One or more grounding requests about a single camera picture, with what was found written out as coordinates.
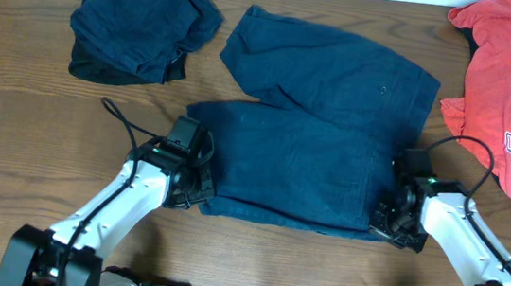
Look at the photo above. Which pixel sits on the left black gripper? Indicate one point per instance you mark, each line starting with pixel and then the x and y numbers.
pixel 208 174

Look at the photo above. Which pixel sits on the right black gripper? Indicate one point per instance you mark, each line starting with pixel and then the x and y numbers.
pixel 376 223

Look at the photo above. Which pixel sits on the navy blue shorts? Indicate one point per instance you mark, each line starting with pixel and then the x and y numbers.
pixel 143 37
pixel 325 113

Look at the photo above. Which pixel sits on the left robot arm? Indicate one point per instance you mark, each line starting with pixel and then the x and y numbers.
pixel 170 172

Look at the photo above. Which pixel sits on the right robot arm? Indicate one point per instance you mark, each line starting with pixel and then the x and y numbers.
pixel 424 206

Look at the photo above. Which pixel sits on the folded black garment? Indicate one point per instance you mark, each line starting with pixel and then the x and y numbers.
pixel 86 66

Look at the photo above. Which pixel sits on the folded navy blue shorts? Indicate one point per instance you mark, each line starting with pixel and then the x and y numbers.
pixel 143 37

